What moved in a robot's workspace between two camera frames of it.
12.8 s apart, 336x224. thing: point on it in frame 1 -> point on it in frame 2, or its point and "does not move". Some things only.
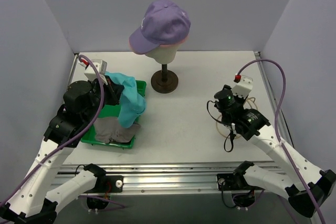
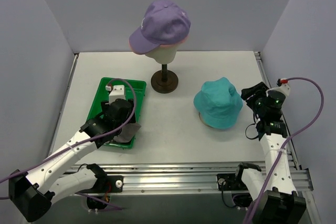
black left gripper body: [112, 92] -> [105, 106]
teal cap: [133, 103] -> [219, 103]
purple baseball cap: [164, 23] does not move
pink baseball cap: [164, 45] does not move
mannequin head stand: [165, 81] does not move
